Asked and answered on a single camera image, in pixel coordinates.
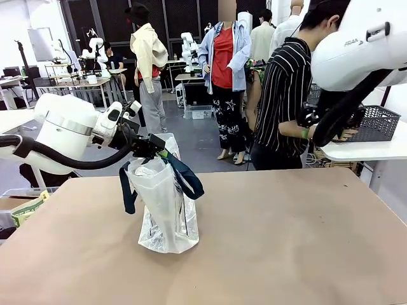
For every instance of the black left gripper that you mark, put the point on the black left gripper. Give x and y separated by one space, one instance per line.
144 144

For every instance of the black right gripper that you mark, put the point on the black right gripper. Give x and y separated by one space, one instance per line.
308 114

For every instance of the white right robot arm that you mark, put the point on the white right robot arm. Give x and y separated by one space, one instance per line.
356 51

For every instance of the person's right forearm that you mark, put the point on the person's right forearm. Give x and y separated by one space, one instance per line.
292 128

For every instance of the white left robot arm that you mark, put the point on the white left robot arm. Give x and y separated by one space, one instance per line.
63 127

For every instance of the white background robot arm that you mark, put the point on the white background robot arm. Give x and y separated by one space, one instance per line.
188 51
95 47

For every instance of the person's right hand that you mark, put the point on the person's right hand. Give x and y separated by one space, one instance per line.
348 133

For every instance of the person in striped black shirt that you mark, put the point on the person in striped black shirt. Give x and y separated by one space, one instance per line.
280 95

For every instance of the clear plastic storage bin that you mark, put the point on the clear plastic storage bin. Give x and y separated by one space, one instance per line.
197 112
19 191

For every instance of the white side table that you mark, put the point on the white side table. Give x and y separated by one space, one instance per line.
365 151

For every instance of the black monitor screen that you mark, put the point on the black monitor screen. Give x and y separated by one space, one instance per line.
197 93

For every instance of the black tripod stand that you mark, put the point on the black tripod stand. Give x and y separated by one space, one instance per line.
27 70
386 95

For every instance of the mannequin in cream hoodie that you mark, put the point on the mannequin in cream hoodie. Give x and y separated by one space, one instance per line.
147 63

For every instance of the person in white shirt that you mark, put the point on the person in white shirt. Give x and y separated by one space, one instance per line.
284 31

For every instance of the white bucket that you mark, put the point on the white bucket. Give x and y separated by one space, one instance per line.
92 79

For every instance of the person in beige shirt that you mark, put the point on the person in beige shirt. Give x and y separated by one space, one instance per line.
262 38

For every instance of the seated person in dark shirt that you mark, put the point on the seated person in dark shirt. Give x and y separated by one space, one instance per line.
114 60

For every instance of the wooden background table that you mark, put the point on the wooden background table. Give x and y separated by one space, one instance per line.
79 83

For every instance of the black backpack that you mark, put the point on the black backpack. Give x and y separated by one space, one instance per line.
51 178

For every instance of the white mannequin torso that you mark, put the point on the white mannequin torso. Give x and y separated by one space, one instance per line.
245 20

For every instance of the green printed cardboard box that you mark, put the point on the green printed cardboard box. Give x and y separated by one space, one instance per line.
28 209

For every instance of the white desk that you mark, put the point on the white desk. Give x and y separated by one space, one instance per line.
14 119

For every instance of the grey whiteboard panel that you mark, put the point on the grey whiteboard panel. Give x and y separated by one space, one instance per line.
40 44

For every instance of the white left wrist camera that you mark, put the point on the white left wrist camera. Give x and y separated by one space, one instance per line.
133 108

